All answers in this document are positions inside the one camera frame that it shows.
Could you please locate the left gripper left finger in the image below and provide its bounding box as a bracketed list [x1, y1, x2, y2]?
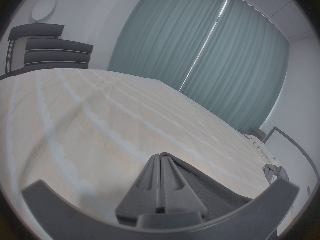
[115, 153, 161, 221]

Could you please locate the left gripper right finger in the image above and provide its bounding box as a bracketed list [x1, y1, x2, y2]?
[160, 152, 208, 220]

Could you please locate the black T-shirt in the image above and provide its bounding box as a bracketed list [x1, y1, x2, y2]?
[160, 151, 253, 222]

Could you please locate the pile of clothes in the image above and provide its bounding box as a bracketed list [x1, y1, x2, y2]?
[262, 163, 290, 185]

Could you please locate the bed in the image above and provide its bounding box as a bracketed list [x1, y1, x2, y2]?
[0, 68, 320, 234]

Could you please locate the white printed pillow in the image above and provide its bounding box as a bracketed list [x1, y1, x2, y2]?
[244, 134, 282, 167]

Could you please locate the grey bedside table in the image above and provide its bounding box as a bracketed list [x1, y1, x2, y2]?
[239, 125, 267, 139]

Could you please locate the blue-green curtain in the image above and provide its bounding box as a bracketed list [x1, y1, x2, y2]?
[107, 0, 228, 92]
[179, 0, 290, 132]

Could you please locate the black dressing table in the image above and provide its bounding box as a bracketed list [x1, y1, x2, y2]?
[5, 23, 65, 75]

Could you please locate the round mirror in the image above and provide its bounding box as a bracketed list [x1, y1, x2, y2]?
[31, 0, 58, 24]

